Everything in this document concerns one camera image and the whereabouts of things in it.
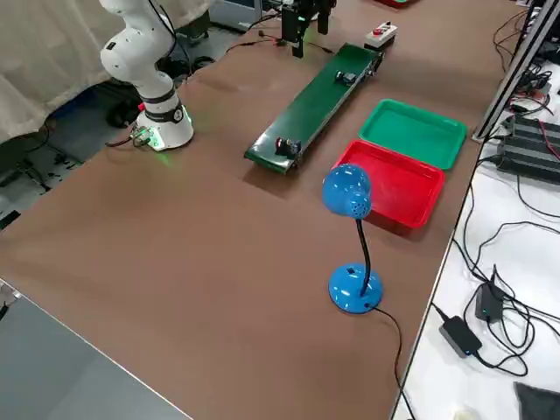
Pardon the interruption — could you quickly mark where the green plastic tray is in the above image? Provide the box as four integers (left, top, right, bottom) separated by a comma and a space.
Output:
358, 99, 470, 172

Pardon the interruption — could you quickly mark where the grey push-button control box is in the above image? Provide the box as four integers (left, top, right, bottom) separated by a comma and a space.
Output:
363, 20, 399, 51

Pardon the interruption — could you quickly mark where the blue desk lamp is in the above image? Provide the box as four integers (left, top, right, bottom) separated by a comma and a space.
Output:
321, 163, 387, 316

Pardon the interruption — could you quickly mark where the green belt conveyor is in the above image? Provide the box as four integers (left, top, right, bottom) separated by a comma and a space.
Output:
243, 42, 387, 178

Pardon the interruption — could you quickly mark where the black arm base cable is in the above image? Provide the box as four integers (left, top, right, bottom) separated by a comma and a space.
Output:
104, 124, 148, 149

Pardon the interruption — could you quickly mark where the red-capped push button part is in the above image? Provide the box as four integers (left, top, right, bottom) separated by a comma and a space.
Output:
275, 136, 303, 159

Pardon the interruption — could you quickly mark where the black finned power supply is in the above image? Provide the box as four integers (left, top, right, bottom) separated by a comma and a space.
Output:
506, 112, 560, 148
497, 133, 560, 186

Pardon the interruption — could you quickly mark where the aluminium frame post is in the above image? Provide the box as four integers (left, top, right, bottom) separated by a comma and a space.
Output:
473, 0, 560, 142

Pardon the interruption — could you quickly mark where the black lamp cable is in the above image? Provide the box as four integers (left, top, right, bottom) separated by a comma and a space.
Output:
371, 304, 417, 420

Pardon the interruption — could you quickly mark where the red plastic tray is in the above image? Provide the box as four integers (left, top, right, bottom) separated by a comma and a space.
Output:
331, 139, 447, 230

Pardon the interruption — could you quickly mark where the grey metal panel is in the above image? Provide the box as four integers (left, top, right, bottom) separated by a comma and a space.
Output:
0, 277, 193, 420

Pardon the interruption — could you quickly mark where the red and black conveyor cable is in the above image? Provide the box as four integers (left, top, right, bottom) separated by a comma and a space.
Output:
225, 28, 284, 56

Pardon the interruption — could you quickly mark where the black power adapter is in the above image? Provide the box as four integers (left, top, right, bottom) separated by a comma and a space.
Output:
437, 314, 484, 359
474, 278, 506, 326

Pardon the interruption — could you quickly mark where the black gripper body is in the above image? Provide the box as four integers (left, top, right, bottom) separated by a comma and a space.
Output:
301, 0, 339, 21

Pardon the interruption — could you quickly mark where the black cloth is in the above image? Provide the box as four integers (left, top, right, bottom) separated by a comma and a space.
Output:
513, 379, 560, 420

